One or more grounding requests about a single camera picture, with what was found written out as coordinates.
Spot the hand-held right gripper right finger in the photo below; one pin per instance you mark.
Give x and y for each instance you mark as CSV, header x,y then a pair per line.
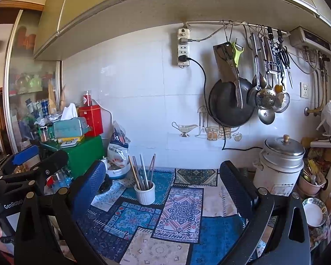
x,y
237,187

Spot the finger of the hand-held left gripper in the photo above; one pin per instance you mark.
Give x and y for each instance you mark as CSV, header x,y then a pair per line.
x,y
55,162
24,156

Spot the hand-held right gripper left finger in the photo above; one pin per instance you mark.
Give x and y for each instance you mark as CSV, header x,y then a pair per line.
x,y
91,187

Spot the teal chopstick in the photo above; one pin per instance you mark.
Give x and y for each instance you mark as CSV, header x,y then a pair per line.
x,y
137,171
143,171

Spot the white ceramic utensil holder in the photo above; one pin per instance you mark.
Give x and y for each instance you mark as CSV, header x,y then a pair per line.
x,y
144,196

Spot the metal fork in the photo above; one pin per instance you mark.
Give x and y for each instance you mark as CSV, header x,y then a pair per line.
x,y
152,168

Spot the steel lid spice jar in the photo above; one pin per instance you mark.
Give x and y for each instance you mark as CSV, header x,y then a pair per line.
x,y
61,178

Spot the dark tangled cloth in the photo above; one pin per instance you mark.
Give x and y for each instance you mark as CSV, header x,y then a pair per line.
x,y
107,187

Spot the yellow flat box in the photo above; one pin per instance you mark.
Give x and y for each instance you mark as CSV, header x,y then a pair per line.
x,y
62,140

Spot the brown spice jar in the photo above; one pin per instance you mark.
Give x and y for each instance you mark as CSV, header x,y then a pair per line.
x,y
44,135

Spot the white and blue basket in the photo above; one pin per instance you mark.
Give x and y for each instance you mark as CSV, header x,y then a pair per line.
x,y
118,174

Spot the green box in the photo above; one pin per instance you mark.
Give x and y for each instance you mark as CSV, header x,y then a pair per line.
x,y
88,154

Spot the white dotted cloth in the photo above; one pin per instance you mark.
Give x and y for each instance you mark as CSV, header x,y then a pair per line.
x,y
127,182

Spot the teal tissue box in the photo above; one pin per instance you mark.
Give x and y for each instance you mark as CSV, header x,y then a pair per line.
x,y
70,128

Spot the white rice cooker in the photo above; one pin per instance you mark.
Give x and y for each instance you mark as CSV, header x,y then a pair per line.
x,y
275,176

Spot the wooden door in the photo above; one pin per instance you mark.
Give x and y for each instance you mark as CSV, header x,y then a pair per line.
x,y
1,121

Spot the white printed plastic bag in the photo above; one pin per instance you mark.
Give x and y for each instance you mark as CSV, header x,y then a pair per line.
x,y
117,151

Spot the white tissue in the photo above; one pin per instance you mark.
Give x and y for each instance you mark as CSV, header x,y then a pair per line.
x,y
69,111

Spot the red tin box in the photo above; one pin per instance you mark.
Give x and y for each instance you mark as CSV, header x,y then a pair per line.
x,y
91,121

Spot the patchwork printed tablecloth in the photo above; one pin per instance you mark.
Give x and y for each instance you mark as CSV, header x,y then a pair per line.
x,y
182,212

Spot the pink bowl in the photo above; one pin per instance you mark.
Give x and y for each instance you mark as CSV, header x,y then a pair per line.
x,y
310,189

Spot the glass display cabinet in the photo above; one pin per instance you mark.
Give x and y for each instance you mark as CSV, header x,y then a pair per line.
x,y
30,82

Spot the bundle of assorted cutlery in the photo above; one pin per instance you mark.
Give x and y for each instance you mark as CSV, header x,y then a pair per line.
x,y
311,171

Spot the small steel ladle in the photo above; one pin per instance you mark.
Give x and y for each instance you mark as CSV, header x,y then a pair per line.
x,y
266,116

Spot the floral patterned bowl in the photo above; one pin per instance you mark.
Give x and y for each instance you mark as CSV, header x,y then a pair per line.
x,y
314,212

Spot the black wok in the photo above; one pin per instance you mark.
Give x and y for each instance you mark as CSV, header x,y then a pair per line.
x,y
223,107

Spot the perforated steel skimmer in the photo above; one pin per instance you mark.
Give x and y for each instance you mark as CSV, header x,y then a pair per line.
x,y
265,99

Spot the white flat board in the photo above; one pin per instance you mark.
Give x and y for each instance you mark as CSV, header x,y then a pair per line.
x,y
322,143

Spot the yellow spoon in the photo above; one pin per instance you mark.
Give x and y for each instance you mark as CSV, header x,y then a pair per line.
x,y
278,89

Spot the steel cleaver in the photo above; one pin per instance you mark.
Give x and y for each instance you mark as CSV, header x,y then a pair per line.
x,y
223,66

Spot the steel tongs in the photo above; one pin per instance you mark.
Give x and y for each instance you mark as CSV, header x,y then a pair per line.
x,y
273,66

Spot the green peeler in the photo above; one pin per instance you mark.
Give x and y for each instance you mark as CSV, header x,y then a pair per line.
x,y
237,55

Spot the black kitchen shears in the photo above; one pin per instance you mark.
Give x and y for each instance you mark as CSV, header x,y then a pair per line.
x,y
282,55

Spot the white power strip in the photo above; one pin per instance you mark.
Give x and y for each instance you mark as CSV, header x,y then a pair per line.
x,y
183,47

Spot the beige water heater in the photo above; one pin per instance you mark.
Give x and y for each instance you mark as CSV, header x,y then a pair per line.
x,y
310,40

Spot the yellowish overhead cabinet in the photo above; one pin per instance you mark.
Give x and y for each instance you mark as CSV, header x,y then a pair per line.
x,y
182,2

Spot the white wall socket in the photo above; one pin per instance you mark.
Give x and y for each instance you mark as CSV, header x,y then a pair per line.
x,y
304,89

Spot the steel hanging rail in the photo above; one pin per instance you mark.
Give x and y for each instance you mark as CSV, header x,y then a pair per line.
x,y
264,27

